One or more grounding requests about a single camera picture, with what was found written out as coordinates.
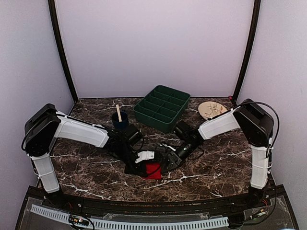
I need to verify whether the green compartment tray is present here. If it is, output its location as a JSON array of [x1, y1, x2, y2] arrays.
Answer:
[[133, 85, 190, 133]]

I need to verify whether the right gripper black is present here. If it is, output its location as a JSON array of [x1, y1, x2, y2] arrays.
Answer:
[[161, 140, 200, 173]]

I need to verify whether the black frame post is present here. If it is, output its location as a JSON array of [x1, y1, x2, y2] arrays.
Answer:
[[48, 0, 79, 103], [229, 0, 261, 104]]

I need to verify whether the right black frame post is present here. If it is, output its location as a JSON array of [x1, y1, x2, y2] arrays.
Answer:
[[229, 0, 261, 104]]

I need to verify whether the black front rail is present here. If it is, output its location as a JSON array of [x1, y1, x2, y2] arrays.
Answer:
[[53, 193, 251, 215]]

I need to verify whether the wooden stick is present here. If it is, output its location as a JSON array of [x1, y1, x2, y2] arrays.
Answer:
[[116, 104, 122, 122]]

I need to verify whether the white slotted cable duct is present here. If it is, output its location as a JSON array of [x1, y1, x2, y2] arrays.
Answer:
[[30, 204, 229, 230]]

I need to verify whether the dark blue mug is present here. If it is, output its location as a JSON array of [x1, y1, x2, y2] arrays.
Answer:
[[111, 111, 129, 130]]

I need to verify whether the left black frame post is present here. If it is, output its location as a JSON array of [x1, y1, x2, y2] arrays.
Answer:
[[48, 0, 79, 103]]

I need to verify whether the red santa sock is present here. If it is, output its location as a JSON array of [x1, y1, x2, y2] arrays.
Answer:
[[144, 162, 162, 180]]

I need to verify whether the beige decorated plate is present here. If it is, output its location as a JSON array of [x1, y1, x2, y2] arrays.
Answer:
[[198, 101, 227, 119]]

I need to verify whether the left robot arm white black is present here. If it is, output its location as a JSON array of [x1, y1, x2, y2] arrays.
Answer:
[[21, 103, 154, 209]]

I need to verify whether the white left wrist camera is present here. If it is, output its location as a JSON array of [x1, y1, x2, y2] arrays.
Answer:
[[135, 150, 154, 163]]

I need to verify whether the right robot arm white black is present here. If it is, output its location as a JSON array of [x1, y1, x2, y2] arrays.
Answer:
[[161, 99, 277, 208]]

